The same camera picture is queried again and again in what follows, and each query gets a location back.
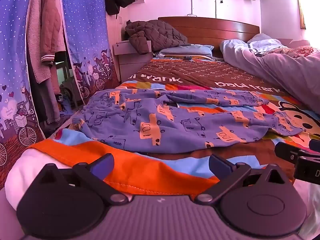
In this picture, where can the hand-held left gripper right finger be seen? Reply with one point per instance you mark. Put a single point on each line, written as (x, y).
(220, 166)

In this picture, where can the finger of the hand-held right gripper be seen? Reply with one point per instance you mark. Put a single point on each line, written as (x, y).
(315, 145)
(287, 151)

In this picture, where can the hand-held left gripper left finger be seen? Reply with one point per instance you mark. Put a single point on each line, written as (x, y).
(102, 166)

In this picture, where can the blue printed pants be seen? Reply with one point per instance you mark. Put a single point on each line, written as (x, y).
(175, 120)

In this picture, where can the grey duvet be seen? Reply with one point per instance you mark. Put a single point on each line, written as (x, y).
(280, 70)

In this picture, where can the grey hanging garment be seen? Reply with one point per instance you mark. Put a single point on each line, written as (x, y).
(50, 97)

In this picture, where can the colourful printed bedspread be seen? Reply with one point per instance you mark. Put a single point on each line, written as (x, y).
(200, 76)

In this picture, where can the floral blanket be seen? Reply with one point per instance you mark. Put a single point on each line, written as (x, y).
(306, 51)

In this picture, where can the white nightstand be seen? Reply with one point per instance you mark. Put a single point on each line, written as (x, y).
(130, 62)

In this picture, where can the small dark object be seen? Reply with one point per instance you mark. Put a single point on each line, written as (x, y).
(186, 58)

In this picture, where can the pale blue pillow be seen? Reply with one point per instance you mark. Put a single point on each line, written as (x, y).
(265, 40)

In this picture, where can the light blue pillow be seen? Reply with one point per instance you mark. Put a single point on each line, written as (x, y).
(187, 50)

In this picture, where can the wide blue printed curtain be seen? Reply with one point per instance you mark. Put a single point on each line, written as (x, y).
(13, 67)

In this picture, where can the narrow blue printed curtain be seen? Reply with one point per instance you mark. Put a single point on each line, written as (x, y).
(86, 30)

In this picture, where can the wooden headboard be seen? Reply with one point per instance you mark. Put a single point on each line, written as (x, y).
(215, 28)

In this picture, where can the brown quilted jacket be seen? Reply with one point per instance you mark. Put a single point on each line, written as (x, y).
(155, 36)

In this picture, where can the pale fleece coat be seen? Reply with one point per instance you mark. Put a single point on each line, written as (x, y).
(33, 37)

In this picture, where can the pink quilted jacket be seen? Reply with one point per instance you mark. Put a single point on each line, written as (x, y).
(51, 25)

